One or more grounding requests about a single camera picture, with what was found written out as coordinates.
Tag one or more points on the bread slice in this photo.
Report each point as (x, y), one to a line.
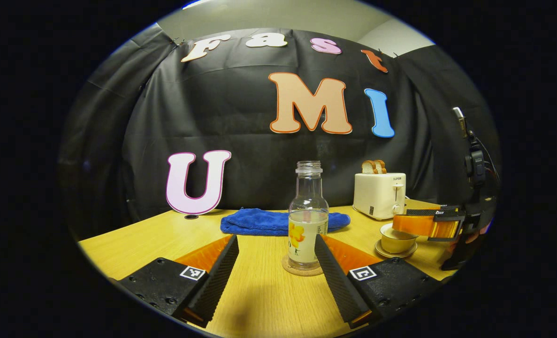
(381, 166)
(368, 167)

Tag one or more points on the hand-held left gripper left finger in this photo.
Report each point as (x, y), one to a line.
(219, 270)

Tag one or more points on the round cork coaster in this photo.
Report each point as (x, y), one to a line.
(301, 272)

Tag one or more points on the white toaster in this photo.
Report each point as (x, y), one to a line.
(377, 197)

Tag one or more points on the clear water bottle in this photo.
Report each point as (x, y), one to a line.
(309, 206)

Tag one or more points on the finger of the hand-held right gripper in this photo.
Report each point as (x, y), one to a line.
(423, 212)
(419, 225)

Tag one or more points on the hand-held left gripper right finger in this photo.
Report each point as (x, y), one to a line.
(334, 272)

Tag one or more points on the blue towel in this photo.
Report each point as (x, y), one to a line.
(259, 223)

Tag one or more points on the black backdrop cloth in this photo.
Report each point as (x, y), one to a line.
(259, 164)

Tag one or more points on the cream saucer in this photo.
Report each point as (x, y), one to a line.
(384, 252)

